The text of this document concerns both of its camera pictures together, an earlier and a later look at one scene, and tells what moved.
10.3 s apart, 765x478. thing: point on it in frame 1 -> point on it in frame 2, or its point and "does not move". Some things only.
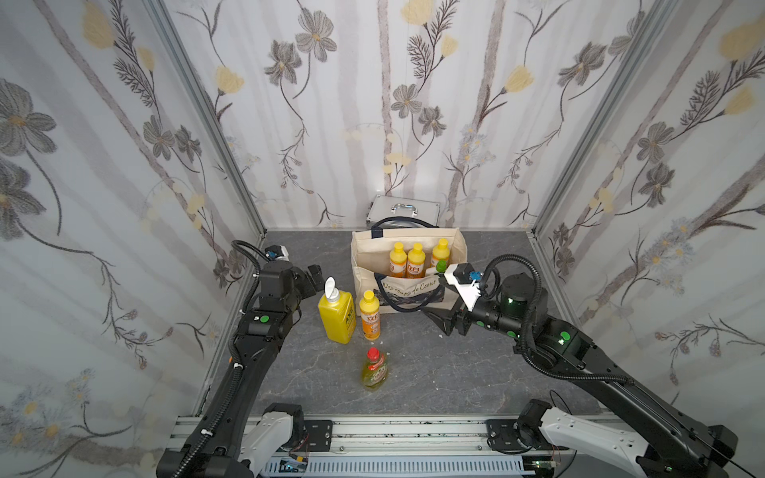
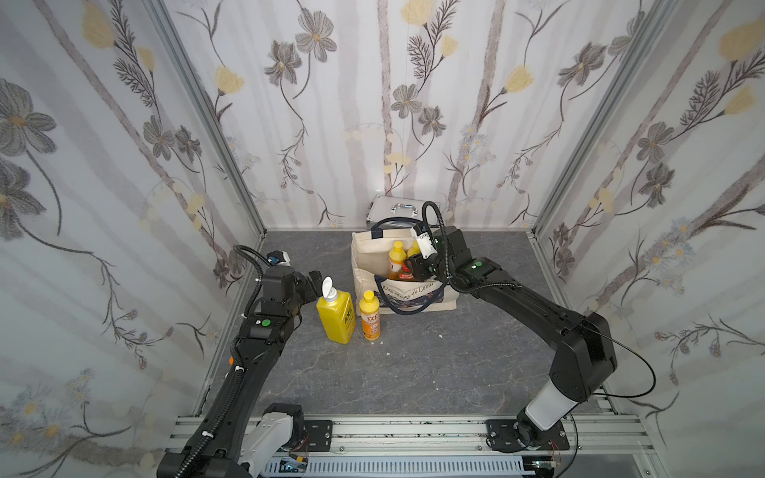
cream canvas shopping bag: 376,292 does not move
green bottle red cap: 375,370 -> 405,272
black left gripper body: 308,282 does not move
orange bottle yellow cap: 397,261 does not move
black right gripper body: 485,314 -> 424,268
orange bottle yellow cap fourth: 370,315 does not move
